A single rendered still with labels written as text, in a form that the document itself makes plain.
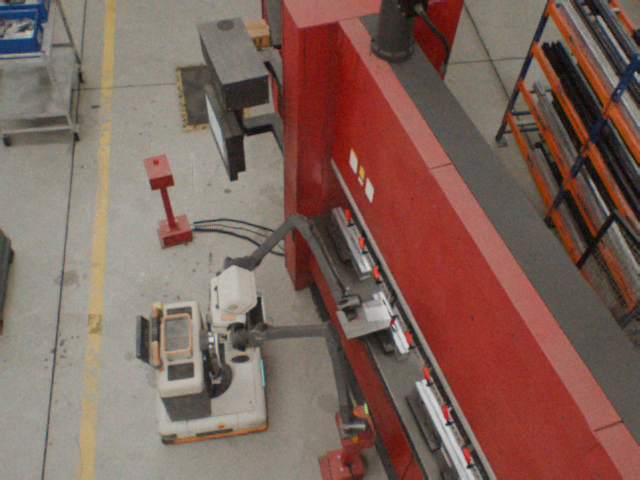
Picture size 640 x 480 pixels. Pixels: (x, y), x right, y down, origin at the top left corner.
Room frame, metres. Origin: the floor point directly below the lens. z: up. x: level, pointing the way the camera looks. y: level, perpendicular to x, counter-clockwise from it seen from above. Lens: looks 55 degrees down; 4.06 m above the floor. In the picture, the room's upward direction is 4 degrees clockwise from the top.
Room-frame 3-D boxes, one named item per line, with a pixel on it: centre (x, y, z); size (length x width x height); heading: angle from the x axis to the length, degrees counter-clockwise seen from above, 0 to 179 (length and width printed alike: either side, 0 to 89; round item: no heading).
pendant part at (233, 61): (2.71, 0.53, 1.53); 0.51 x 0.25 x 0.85; 24
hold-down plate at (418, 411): (1.17, -0.59, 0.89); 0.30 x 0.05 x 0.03; 23
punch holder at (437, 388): (1.22, -0.63, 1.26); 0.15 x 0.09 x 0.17; 23
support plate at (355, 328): (1.69, -0.27, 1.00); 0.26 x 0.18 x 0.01; 113
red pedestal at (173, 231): (2.87, 1.14, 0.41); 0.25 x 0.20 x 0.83; 113
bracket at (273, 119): (2.83, 0.36, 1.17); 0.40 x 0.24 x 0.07; 23
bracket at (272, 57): (2.83, 0.36, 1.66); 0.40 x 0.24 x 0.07; 23
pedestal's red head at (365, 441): (1.17, -0.25, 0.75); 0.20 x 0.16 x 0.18; 16
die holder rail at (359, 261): (2.25, -0.19, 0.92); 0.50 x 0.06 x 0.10; 23
